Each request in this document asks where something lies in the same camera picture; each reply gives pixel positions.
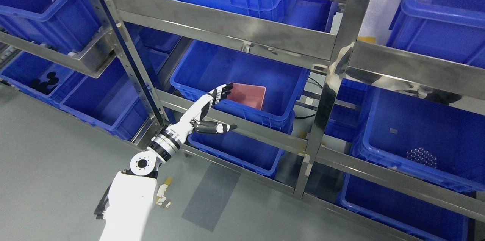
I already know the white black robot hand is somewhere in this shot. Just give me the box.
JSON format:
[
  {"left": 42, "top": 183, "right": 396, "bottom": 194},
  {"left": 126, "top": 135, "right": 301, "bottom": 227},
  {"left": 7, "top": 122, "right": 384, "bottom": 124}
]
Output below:
[{"left": 160, "top": 83, "right": 238, "bottom": 146}]

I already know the blue shelf bin lower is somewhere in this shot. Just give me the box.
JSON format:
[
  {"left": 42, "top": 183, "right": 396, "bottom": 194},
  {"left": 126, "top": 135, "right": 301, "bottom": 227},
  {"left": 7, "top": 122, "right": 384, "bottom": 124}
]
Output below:
[{"left": 188, "top": 131, "right": 285, "bottom": 179}]

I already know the blue shelf bin middle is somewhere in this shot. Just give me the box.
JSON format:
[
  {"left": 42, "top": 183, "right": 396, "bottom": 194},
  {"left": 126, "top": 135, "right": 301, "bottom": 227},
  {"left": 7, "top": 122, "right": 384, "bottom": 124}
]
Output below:
[{"left": 170, "top": 41, "right": 310, "bottom": 133}]

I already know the blue shelf bin upper left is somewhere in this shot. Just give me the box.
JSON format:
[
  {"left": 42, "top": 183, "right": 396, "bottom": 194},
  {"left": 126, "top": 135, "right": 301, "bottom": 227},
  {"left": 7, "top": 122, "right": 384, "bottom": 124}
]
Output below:
[{"left": 0, "top": 0, "right": 102, "bottom": 52}]

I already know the blue shelf bin upper right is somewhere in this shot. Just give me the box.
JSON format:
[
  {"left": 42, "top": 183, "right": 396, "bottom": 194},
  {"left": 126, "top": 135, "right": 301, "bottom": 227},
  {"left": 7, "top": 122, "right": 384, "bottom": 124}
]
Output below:
[{"left": 386, "top": 0, "right": 485, "bottom": 68}]

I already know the blue shelf bin far left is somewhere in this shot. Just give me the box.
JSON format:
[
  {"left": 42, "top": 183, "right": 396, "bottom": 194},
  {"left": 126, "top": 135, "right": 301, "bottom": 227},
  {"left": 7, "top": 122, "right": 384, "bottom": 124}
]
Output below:
[{"left": 1, "top": 52, "right": 86, "bottom": 108}]

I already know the blue shelf bin bottom right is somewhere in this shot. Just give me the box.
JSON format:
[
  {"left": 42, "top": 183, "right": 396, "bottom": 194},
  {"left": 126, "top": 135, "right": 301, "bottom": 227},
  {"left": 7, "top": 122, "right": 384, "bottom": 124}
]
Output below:
[{"left": 336, "top": 174, "right": 468, "bottom": 241}]

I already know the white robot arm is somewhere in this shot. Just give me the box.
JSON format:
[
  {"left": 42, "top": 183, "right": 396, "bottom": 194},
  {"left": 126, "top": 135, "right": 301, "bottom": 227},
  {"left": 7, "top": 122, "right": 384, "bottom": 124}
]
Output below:
[{"left": 99, "top": 128, "right": 189, "bottom": 241}]

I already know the pink plastic storage box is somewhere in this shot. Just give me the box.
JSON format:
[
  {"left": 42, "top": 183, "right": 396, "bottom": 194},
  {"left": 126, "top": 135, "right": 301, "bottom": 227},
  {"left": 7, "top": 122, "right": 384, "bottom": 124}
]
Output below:
[{"left": 227, "top": 83, "right": 266, "bottom": 110}]

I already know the steel shelf rack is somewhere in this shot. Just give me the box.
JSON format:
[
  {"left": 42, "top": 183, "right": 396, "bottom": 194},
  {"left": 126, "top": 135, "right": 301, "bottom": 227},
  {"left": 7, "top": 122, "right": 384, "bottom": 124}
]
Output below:
[{"left": 1, "top": 0, "right": 484, "bottom": 241}]

